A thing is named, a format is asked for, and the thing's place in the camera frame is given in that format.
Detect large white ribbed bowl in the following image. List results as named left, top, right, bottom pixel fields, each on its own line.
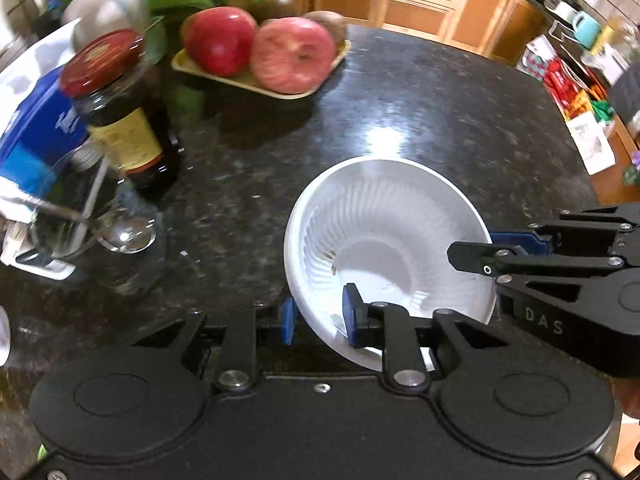
left=283, top=155, right=497, bottom=374

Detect beige foam fruit tray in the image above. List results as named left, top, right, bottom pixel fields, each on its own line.
left=171, top=39, right=352, bottom=100

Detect pile of red snack packets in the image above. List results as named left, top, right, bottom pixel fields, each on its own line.
left=542, top=57, right=617, bottom=122

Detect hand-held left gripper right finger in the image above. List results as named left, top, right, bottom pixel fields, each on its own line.
left=344, top=283, right=506, bottom=393

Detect clear glass cup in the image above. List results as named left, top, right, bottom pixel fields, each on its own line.
left=29, top=144, right=169, bottom=302

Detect wooden lower cabinets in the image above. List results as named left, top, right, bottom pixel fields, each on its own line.
left=324, top=0, right=547, bottom=67

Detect white cardboard box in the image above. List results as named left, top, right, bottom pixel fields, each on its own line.
left=567, top=110, right=617, bottom=176

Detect metal spoon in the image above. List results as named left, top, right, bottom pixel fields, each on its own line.
left=0, top=192, right=157, bottom=253

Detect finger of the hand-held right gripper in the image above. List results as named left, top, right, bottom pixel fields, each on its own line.
left=447, top=241, right=640, bottom=307
left=489, top=205, right=640, bottom=256

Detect brown kiwi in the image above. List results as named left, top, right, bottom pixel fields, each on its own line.
left=248, top=0, right=300, bottom=22
left=303, top=9, right=349, bottom=49

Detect white plastic tray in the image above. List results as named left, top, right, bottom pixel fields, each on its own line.
left=0, top=237, right=77, bottom=282

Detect teal mug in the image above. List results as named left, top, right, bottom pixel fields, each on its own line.
left=571, top=9, right=604, bottom=49

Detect blue tissue pack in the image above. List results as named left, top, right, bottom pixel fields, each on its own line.
left=0, top=67, right=92, bottom=197

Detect pale red apple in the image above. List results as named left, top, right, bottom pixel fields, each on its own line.
left=249, top=17, right=337, bottom=95

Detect white cup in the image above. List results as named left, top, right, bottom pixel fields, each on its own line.
left=544, top=0, right=577, bottom=20

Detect dark sauce jar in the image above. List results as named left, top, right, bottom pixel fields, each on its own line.
left=58, top=28, right=182, bottom=197

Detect grey white round lid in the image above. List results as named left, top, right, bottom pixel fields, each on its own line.
left=62, top=0, right=152, bottom=52

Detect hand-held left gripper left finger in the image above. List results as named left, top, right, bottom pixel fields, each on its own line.
left=131, top=299, right=296, bottom=393

